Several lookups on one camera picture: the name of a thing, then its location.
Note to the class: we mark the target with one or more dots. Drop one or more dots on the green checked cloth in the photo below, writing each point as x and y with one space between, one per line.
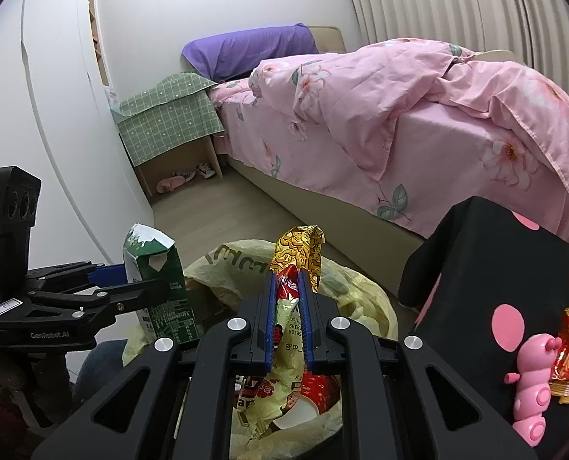
169 115

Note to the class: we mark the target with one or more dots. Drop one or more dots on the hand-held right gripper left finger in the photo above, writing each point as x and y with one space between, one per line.
267 326

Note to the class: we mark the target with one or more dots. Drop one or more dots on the yellow plastic trash bag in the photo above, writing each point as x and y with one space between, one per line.
361 306

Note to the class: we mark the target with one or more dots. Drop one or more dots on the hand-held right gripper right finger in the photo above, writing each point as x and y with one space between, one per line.
305 321

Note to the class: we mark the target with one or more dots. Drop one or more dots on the white pleated curtain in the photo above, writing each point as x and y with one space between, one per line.
457 5

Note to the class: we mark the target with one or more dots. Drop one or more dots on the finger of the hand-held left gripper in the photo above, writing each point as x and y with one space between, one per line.
121 297
107 275

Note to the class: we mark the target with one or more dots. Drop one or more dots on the purple pillow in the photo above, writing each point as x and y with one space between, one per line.
246 50

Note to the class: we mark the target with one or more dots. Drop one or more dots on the red paper cup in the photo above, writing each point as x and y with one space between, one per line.
315 393

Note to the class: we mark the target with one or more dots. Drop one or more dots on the white shoe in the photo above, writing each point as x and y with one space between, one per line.
206 170
184 175

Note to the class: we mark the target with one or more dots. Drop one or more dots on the pink floral duvet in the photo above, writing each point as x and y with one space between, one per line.
385 86

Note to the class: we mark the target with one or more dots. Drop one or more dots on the pink caterpillar toy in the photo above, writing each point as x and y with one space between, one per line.
533 383

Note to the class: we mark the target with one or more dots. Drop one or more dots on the green milk carton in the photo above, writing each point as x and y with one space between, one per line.
169 311

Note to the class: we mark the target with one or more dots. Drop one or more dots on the pink floral bed sheet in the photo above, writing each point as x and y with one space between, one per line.
313 153

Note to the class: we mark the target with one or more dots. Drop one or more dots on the beige bed frame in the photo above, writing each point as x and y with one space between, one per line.
303 206

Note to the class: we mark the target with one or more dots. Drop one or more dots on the person's leg in blue jeans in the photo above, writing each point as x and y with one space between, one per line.
102 369

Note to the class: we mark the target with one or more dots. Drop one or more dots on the pink slipper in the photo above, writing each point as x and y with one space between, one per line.
169 184

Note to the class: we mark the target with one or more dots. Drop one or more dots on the black pink-dotted cloth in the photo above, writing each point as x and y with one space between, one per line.
481 273

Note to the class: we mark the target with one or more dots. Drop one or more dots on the yellow noodle packet wrapper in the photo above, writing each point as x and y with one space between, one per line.
296 254

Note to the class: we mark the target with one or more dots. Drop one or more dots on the wooden nightstand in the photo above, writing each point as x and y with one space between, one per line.
179 163

